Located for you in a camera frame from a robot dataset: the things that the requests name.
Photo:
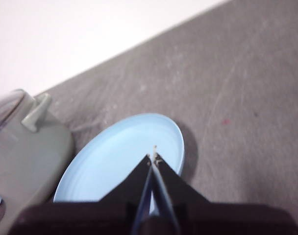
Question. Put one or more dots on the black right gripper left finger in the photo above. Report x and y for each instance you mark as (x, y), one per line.
(129, 188)

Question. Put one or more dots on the light blue round plate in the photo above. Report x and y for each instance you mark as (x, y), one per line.
(114, 151)

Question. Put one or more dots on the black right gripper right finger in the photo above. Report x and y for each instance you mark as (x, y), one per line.
(178, 188)

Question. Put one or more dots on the pale green electric steamer pot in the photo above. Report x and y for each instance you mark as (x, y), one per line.
(29, 159)

